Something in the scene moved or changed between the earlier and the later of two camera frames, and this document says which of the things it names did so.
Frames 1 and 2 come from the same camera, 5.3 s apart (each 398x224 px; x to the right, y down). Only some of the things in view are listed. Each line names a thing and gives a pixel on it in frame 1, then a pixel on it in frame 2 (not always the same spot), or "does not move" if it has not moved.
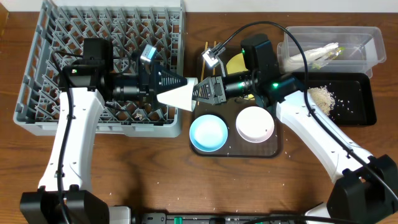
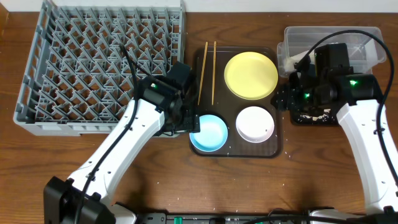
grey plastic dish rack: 130,25 does not move
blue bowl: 208,132 does not move
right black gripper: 217,93 -> 287,94
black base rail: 163,218 does not move
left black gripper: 150,86 -> 188,116
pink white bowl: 255,124 does not move
